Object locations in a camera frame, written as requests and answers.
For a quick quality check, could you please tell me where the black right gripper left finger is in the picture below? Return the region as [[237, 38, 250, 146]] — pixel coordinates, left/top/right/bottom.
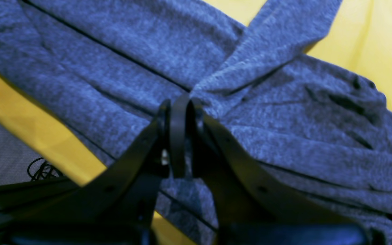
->
[[16, 99, 173, 227]]

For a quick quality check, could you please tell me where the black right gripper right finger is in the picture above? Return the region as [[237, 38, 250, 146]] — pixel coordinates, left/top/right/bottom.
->
[[173, 96, 353, 227]]

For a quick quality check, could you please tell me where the grey long-sleeve shirt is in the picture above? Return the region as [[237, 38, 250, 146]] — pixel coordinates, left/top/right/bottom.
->
[[0, 0, 392, 245]]

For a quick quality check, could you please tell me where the yellow table cloth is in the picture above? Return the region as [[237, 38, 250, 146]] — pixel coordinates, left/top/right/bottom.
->
[[0, 0, 392, 245]]

